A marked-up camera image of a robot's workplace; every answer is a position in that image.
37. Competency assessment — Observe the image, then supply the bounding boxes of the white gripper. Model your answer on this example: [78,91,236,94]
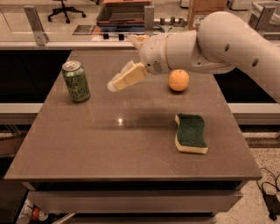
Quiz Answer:
[107,34,170,92]

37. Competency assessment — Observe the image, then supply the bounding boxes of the green soda can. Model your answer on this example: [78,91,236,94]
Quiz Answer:
[62,60,90,102]

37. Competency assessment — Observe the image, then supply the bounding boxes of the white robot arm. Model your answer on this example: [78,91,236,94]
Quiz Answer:
[108,11,280,102]

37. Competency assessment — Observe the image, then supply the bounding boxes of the grey open tray bin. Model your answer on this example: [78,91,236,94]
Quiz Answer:
[96,0,151,25]

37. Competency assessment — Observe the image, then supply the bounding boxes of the orange fruit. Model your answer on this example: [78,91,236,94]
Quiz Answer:
[169,69,189,92]

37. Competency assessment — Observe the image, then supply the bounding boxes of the cardboard box with label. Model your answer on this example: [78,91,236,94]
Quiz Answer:
[187,0,228,30]

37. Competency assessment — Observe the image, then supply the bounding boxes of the black office chair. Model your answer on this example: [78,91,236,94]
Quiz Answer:
[47,0,87,24]

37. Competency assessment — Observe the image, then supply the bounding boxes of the green and yellow sponge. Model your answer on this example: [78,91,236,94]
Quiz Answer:
[175,114,208,154]

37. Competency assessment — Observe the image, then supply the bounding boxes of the grey table drawer front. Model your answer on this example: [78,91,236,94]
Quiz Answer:
[28,190,242,214]

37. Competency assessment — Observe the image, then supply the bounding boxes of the white bottle with orange cap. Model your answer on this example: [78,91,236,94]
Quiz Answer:
[16,199,48,224]

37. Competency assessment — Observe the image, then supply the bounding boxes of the middle metal glass post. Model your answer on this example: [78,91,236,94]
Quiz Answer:
[144,5,154,36]

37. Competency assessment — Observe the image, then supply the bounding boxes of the metal glass post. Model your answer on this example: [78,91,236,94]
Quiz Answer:
[24,6,48,46]
[248,6,276,36]
[144,5,154,36]

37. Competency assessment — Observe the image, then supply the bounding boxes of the left metal glass post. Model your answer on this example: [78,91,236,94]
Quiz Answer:
[24,6,48,46]

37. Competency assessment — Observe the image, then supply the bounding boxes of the right metal glass post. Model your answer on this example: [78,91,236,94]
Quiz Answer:
[248,6,276,36]

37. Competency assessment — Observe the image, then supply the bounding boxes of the black power adapter with cable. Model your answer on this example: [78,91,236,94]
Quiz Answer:
[256,167,280,221]

